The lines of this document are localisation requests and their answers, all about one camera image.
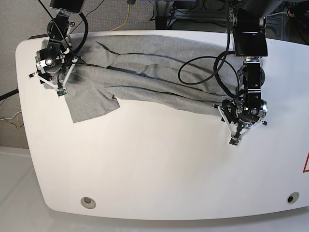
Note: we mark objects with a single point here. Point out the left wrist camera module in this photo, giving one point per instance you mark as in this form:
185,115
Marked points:
234,141

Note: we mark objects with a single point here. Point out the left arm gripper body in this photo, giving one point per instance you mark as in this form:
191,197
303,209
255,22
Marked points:
240,120

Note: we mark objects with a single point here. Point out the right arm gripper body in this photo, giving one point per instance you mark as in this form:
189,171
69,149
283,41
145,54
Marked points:
54,76

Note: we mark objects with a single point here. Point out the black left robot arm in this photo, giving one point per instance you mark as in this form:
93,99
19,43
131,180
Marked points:
247,22

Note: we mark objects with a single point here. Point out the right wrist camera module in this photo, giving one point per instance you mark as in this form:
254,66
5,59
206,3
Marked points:
61,92

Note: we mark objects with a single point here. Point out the table cable grommet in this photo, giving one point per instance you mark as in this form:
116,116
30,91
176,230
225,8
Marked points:
293,197
88,203

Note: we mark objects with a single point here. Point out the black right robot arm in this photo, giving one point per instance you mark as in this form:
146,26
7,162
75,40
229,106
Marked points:
56,61

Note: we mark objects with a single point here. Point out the aluminium frame rail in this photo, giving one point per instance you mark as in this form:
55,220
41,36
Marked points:
217,18

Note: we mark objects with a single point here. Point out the left table cable grommet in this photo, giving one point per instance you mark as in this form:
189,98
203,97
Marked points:
88,203

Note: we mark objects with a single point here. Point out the black rod at left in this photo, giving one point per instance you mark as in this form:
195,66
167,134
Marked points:
9,94

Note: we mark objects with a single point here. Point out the black table leg post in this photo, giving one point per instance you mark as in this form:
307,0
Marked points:
160,13

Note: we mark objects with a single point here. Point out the grey T-shirt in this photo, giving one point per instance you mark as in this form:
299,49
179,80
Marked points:
171,71

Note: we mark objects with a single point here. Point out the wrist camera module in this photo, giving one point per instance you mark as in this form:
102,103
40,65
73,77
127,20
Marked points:
61,92
234,141

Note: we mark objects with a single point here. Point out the right table cable grommet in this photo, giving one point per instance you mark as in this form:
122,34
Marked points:
293,197

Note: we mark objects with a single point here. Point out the black bar behind table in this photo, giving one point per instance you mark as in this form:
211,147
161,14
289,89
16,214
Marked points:
38,36

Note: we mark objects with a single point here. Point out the red triangle warning sticker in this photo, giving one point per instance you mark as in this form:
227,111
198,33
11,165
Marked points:
306,166

